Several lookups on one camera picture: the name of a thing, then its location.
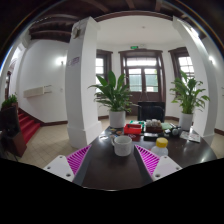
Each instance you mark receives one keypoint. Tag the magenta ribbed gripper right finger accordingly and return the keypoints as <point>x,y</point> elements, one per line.
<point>154,166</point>

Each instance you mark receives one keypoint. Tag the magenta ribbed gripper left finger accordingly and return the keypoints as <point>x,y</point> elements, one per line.
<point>67,167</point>

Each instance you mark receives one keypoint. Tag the clear bottle yellow cap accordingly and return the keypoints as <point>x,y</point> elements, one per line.
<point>160,148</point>

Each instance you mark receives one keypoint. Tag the white square pillar left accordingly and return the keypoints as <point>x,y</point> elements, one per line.
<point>82,114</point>

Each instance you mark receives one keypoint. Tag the white square pillar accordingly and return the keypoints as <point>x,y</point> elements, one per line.
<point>82,114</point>
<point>204,122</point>

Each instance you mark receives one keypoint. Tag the brown tray with cups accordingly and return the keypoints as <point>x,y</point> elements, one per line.
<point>153,126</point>

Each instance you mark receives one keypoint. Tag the white ceramic mug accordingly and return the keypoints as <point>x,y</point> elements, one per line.
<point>122,145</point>

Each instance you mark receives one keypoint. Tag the magazine on table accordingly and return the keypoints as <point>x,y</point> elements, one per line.
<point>190,136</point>

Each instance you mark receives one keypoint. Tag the red plastic box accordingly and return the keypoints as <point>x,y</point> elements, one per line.
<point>132,129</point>

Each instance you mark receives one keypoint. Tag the black chair back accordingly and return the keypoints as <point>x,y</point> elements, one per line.
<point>148,110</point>

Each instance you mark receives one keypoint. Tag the red carpet staircase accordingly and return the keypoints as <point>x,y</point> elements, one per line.
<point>28,125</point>

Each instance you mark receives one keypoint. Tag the white square pillar right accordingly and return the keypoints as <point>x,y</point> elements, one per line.
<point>204,122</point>

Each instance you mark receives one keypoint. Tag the right potted green plant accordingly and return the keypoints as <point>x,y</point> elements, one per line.
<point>188,93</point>

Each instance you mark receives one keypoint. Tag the potted green plant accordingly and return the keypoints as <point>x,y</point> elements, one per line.
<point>115,95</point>
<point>188,93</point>

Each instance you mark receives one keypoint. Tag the left potted green plant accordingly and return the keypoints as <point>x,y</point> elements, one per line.
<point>115,95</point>

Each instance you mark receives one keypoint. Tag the dark wooden double door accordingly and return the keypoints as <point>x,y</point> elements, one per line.
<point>144,70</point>

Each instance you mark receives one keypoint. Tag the green exit sign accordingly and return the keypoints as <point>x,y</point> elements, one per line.
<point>134,47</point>

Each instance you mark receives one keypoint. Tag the small plant on stair post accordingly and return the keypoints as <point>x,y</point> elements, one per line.
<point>9,102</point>

